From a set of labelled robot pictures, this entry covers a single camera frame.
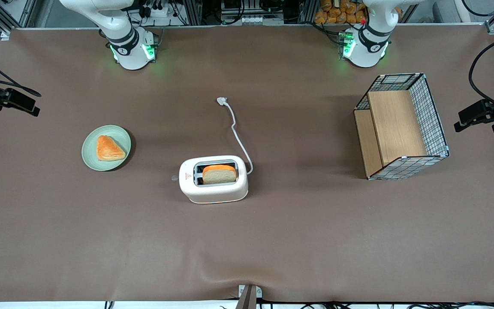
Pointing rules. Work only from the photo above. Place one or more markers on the white two-slot toaster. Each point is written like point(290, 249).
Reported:
point(212, 194)

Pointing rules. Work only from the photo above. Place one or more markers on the toast slice with orange crust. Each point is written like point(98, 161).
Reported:
point(219, 176)

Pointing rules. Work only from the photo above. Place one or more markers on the white power strip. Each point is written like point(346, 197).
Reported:
point(253, 19)

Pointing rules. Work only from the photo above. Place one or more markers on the triangular orange pastry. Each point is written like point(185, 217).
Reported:
point(109, 149)

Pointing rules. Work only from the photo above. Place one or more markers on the light wooden shelf insert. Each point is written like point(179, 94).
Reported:
point(395, 124)

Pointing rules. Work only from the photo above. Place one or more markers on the pale green round plate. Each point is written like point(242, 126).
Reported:
point(90, 157)

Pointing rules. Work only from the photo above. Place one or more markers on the pile of orange bread rolls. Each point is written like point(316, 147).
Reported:
point(337, 16)

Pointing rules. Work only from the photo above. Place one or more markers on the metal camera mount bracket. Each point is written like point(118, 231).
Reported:
point(249, 297)

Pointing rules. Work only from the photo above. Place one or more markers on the black side camera on clamp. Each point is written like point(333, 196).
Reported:
point(13, 99)
point(480, 112)

